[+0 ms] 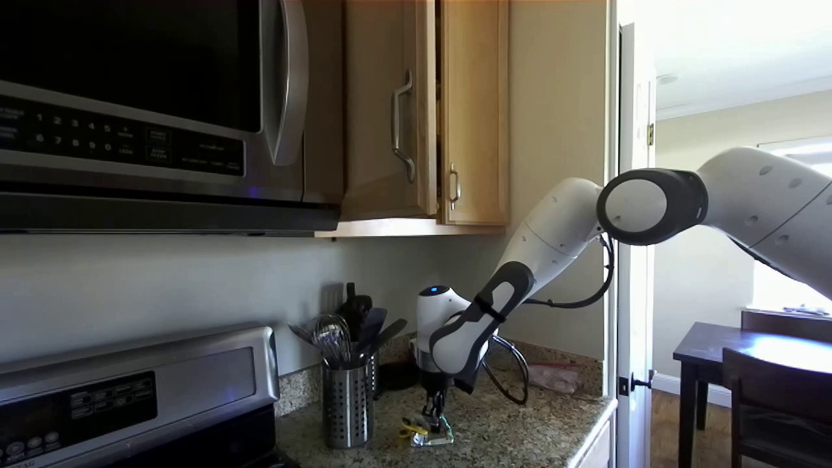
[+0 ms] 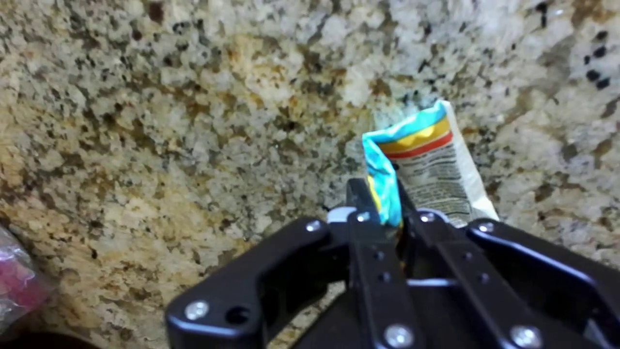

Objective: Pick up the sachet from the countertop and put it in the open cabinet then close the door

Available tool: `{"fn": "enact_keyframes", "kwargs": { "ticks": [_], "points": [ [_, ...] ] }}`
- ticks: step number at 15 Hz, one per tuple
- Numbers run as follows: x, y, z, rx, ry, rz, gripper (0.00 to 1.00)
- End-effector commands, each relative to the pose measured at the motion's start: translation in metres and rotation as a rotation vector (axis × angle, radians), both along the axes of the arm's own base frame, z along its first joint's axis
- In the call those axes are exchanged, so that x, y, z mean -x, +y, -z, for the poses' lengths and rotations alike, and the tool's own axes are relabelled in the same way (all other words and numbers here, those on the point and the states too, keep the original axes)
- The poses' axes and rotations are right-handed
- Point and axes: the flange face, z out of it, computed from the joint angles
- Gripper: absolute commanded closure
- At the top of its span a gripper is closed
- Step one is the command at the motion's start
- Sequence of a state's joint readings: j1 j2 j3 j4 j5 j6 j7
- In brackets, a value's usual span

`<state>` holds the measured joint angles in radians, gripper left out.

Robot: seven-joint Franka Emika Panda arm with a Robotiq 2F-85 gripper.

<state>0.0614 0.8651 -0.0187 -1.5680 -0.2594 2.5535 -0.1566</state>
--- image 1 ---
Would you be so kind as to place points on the large perforated steel utensil holder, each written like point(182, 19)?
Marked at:
point(347, 407)

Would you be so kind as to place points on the wooden wall cabinet frame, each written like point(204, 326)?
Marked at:
point(392, 227)

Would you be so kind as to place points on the black plastic spatula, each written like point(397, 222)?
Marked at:
point(369, 327)

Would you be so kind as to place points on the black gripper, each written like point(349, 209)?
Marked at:
point(436, 390)

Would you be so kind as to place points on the stainless steel stove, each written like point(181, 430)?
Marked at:
point(132, 398)

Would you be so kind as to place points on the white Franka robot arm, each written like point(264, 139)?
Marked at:
point(554, 235)

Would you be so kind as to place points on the stainless steel microwave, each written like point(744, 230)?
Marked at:
point(132, 105)

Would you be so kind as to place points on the dark wooden chair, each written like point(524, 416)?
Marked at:
point(783, 323)
point(780, 416)

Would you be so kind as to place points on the yellow green sachet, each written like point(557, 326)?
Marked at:
point(418, 433)

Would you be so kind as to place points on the black door latch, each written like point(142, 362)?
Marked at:
point(629, 383)

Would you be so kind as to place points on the dark wooden table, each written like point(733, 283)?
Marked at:
point(754, 342)

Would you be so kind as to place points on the white door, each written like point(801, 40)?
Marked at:
point(636, 261)

